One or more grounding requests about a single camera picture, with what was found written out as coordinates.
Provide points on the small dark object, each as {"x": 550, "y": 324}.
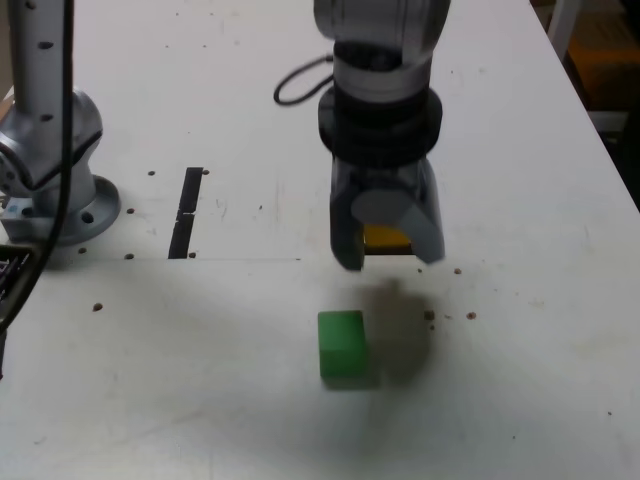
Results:
{"x": 2, "y": 355}

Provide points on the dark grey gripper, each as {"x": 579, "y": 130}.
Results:
{"x": 385, "y": 177}

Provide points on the black tape strip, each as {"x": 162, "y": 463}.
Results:
{"x": 181, "y": 235}

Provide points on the yellow-brown box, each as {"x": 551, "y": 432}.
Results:
{"x": 605, "y": 70}

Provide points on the yellow cube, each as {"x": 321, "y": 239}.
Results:
{"x": 385, "y": 237}

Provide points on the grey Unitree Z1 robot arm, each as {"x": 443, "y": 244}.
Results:
{"x": 380, "y": 30}

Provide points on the green cube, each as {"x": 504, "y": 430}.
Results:
{"x": 342, "y": 350}

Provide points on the white furniture frame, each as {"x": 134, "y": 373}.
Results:
{"x": 562, "y": 25}

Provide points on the black tray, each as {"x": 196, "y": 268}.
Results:
{"x": 12, "y": 280}

